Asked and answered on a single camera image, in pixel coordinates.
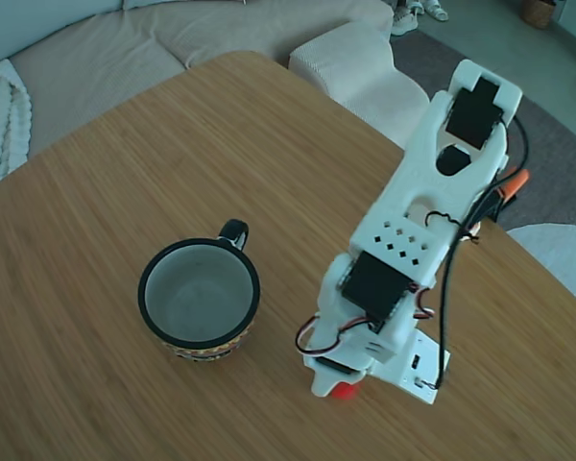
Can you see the white textured ottoman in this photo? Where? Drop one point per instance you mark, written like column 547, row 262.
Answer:
column 360, row 67

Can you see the white sneaker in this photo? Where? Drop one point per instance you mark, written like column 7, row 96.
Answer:
column 404, row 21
column 436, row 12

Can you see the white knitted blanket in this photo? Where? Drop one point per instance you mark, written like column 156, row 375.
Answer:
column 2, row 125

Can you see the beige sofa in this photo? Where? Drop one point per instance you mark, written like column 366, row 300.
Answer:
column 125, row 62

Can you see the orange and black clamp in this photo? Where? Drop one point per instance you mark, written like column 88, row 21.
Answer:
column 516, row 182

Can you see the woven basket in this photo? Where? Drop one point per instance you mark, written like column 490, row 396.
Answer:
column 537, row 14

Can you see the red bottle cap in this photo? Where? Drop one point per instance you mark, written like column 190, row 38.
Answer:
column 344, row 392

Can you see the white round rug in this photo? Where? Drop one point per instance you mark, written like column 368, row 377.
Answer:
column 566, row 259

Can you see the grey rug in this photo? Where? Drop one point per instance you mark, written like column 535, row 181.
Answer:
column 557, row 158

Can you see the patterned mug with black rim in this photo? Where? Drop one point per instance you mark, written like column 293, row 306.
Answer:
column 199, row 302

